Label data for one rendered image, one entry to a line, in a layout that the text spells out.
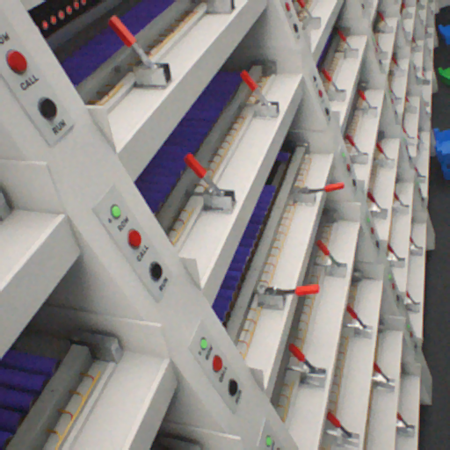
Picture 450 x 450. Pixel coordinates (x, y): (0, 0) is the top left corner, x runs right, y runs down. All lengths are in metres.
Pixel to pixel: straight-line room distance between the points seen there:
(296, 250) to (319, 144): 0.32
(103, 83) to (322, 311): 0.62
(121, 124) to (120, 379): 0.26
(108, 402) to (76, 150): 0.24
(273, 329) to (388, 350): 0.70
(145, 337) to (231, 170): 0.35
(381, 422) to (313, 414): 0.44
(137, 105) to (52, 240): 0.23
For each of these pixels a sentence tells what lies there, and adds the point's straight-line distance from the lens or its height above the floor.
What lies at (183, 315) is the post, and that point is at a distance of 0.58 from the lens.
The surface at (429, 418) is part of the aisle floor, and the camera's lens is 1.74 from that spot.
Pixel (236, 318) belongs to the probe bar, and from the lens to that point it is 0.79.
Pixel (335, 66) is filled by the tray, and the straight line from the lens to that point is 1.58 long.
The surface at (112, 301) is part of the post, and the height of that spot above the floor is 1.16.
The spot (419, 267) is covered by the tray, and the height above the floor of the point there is 0.14.
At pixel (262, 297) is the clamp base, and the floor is 0.91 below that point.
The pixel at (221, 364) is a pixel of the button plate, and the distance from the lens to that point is 0.63.
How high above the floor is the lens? 1.41
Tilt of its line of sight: 29 degrees down
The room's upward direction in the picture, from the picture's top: 29 degrees counter-clockwise
